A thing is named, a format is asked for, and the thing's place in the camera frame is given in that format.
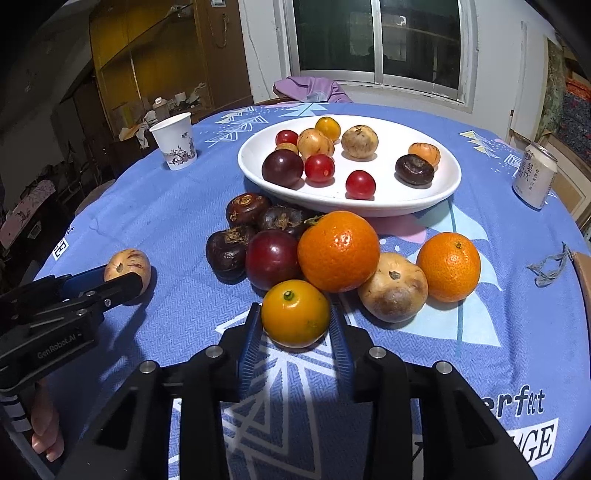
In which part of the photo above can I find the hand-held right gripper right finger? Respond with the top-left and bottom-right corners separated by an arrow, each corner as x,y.
328,304 -> 539,480

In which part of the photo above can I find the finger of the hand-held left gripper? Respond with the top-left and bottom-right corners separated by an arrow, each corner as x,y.
59,265 -> 112,300
69,272 -> 145,324

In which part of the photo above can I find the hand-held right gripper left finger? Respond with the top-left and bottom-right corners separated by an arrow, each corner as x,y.
54,303 -> 264,480

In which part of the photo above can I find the large yellow tomato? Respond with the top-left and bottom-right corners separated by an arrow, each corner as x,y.
261,280 -> 331,349

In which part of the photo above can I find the white oval plate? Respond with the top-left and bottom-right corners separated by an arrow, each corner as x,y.
238,114 -> 462,217

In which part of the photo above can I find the dark purple tomato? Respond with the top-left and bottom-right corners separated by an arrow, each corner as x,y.
262,149 -> 304,188
245,229 -> 303,291

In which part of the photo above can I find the small yellow tomato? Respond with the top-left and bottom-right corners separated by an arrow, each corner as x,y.
315,117 -> 342,142

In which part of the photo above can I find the person's left hand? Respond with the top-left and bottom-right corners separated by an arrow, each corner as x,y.
30,376 -> 65,462

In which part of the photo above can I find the large tan round fruit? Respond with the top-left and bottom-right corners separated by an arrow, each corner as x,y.
358,252 -> 428,324

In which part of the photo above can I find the blue printed tablecloth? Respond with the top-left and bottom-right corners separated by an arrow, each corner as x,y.
34,102 -> 591,480

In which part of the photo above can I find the floral cushion chair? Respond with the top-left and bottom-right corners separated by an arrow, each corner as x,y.
0,179 -> 63,247

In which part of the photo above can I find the dark water chestnut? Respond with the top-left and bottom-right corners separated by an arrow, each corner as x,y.
257,205 -> 310,236
225,192 -> 272,228
205,226 -> 257,282
395,154 -> 435,186

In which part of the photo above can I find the mandarin orange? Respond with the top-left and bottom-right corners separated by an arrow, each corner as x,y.
416,232 -> 482,303
297,210 -> 381,294

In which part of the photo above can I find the white printed paper cup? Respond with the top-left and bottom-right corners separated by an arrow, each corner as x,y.
148,112 -> 198,171

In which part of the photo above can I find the small orange tomato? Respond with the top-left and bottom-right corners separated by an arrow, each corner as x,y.
408,142 -> 441,168

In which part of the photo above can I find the wooden cabinet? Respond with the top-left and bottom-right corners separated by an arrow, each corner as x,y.
88,0 -> 254,139

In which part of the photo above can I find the wooden chair back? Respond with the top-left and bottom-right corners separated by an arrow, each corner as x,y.
571,251 -> 591,324

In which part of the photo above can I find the purple cloth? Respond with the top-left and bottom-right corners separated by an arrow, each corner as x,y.
272,76 -> 354,104

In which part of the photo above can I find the white drink can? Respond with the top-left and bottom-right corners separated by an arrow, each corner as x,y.
512,142 -> 558,210

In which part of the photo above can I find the window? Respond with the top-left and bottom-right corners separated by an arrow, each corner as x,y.
277,0 -> 478,114

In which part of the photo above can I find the shelf of patterned boxes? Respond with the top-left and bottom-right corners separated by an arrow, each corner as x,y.
536,37 -> 591,153

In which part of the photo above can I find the white wall conduit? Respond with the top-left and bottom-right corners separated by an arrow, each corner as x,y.
507,21 -> 528,134

